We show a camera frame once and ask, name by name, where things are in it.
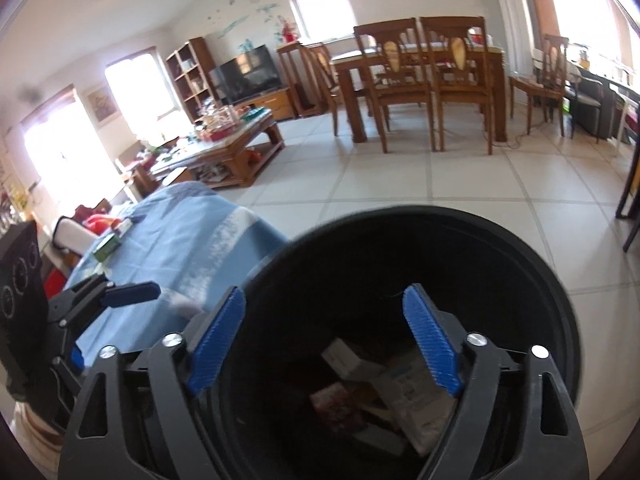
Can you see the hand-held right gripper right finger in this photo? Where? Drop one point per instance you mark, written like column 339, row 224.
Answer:
column 432, row 345

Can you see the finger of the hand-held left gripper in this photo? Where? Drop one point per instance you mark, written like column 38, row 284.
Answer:
column 67, row 375
column 130, row 293

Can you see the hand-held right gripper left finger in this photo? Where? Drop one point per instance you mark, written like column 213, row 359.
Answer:
column 217, row 345

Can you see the black trash bin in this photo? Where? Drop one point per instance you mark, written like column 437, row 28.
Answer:
column 350, row 270

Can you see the person's left forearm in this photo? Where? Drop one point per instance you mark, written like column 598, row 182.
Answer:
column 32, row 440

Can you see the green packet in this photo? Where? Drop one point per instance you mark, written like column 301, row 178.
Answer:
column 107, row 248

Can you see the white paper packet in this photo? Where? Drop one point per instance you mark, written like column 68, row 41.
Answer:
column 415, row 395

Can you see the red cloth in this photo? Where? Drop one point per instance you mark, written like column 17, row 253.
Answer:
column 102, row 222

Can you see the white seat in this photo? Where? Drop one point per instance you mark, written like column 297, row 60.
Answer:
column 72, row 237

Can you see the small white box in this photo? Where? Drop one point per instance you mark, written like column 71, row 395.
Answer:
column 347, row 357

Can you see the blue tablecloth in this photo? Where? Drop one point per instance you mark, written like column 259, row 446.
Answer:
column 190, row 230

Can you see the grey flat box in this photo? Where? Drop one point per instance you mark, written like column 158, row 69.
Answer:
column 377, row 440

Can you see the pink packet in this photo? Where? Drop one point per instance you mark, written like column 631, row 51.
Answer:
column 335, row 405

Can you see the bright window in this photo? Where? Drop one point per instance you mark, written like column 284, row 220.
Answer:
column 585, row 5
column 320, row 7
column 145, row 92
column 70, row 155

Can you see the wooden coffee table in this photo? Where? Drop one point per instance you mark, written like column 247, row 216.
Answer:
column 250, row 150

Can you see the pile of tabletop items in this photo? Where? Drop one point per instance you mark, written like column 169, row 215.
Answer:
column 220, row 125

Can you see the small framed picture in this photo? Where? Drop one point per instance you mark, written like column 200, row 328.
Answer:
column 101, row 104

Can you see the wooden television stand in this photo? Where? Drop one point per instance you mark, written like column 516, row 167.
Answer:
column 277, row 102

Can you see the black television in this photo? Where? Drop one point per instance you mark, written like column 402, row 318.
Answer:
column 245, row 77

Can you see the wooden bookshelf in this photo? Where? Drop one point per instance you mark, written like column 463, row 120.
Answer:
column 210, row 60

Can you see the black furniture leg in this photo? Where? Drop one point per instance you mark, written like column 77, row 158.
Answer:
column 630, row 195

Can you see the wooden dining chair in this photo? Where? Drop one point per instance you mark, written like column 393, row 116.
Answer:
column 462, row 90
column 322, row 85
column 400, row 90
column 550, row 80

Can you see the wooden dining table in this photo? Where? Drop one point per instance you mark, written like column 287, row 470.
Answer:
column 495, row 95

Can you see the dark grey armchair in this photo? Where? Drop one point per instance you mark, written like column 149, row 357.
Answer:
column 595, row 105

